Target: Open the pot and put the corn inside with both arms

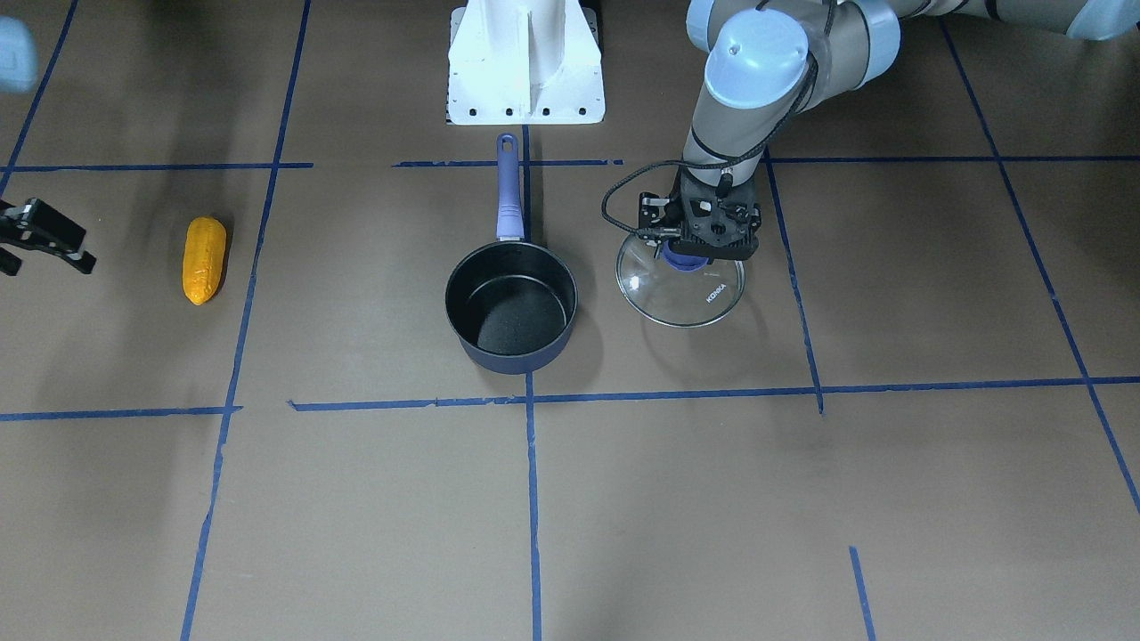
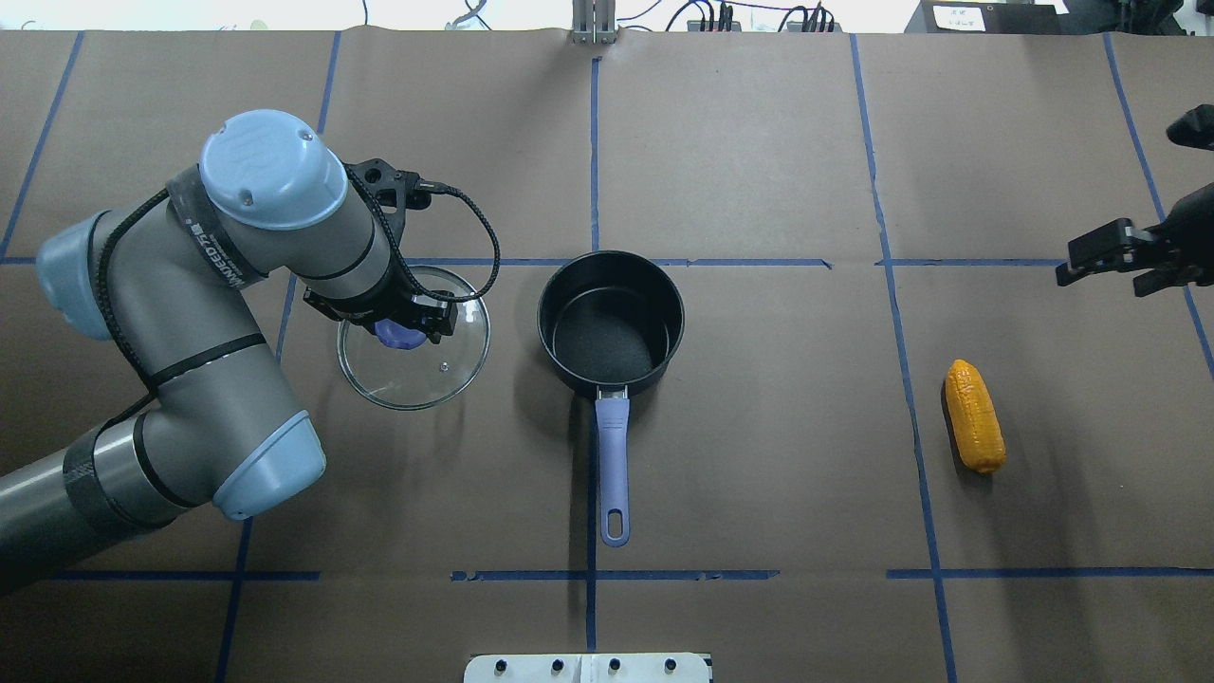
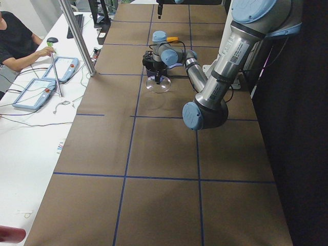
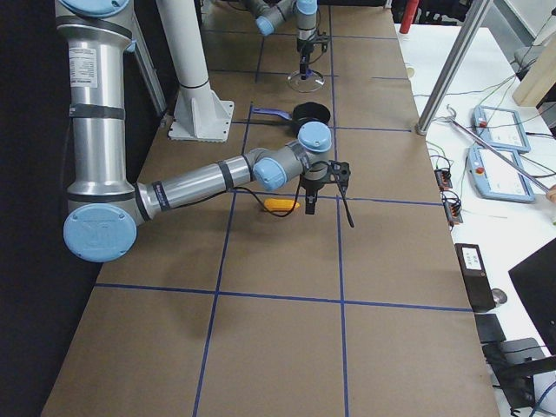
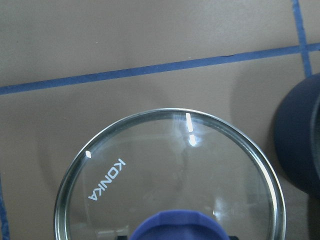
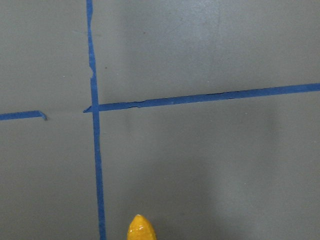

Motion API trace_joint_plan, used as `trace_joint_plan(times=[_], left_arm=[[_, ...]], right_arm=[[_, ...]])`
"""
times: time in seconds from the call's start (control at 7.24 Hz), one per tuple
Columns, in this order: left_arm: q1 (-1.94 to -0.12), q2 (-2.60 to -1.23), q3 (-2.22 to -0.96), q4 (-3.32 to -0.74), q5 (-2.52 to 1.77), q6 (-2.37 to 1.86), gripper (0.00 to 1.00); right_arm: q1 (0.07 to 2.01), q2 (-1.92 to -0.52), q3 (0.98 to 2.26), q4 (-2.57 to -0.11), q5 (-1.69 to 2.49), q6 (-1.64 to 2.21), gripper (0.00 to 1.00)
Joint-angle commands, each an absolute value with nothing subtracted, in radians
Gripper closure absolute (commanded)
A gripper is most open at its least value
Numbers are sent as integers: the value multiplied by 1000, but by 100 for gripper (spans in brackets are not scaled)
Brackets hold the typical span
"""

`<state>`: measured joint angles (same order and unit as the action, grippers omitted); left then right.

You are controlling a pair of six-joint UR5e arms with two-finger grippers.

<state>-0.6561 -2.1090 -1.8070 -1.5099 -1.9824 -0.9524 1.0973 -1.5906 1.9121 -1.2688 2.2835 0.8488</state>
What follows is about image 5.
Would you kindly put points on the glass pot lid blue knob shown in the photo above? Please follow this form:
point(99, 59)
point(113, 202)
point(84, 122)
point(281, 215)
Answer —
point(170, 173)

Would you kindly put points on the dark blue saucepan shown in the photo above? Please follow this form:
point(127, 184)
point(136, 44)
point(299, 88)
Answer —
point(297, 135)

